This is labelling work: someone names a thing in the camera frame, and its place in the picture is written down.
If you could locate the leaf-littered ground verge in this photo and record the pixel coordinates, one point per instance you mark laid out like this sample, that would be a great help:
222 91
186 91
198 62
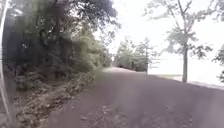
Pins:
43 100

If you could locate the group of trees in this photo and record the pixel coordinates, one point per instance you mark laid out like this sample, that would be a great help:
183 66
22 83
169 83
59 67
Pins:
133 57

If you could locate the dense wood of trees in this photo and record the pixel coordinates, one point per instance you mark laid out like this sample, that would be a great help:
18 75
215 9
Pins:
50 40

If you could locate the thin-trunked tree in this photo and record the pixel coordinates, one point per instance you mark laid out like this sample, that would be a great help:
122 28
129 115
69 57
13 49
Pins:
184 63

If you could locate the grey asphalt road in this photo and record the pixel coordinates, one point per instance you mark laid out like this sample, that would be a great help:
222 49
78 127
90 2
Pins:
133 100

